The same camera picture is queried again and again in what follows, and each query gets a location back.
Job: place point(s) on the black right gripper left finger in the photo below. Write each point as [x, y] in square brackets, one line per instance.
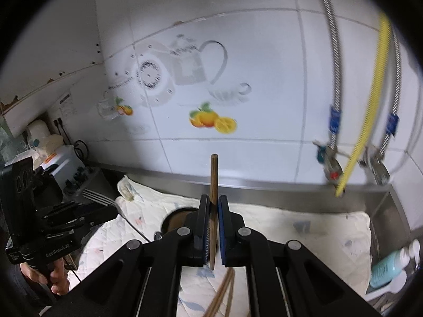
[187, 245]

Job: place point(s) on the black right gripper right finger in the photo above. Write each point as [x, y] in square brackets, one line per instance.
[238, 247]

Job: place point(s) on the metal fork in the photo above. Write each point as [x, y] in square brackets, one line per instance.
[97, 197]

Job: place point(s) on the brown wooden chopstick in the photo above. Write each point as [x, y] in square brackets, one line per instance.
[230, 292]
[218, 298]
[214, 187]

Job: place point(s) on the person's left hand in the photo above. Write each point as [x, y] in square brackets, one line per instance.
[57, 277]

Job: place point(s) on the black cylindrical utensil holder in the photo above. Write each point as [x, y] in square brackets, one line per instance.
[175, 219]

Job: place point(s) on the grey metal appliance box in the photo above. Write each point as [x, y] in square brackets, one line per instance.
[68, 170]

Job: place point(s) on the white kettle appliance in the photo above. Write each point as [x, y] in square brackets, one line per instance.
[41, 139]

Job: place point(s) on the white quilted patterned mat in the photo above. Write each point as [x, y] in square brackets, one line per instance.
[341, 240]

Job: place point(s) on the angle valve red knob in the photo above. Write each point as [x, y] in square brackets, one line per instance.
[326, 156]

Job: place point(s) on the teal bottle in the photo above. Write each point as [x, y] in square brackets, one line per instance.
[391, 266]

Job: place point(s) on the chrome angle valve right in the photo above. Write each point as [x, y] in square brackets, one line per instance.
[373, 161]

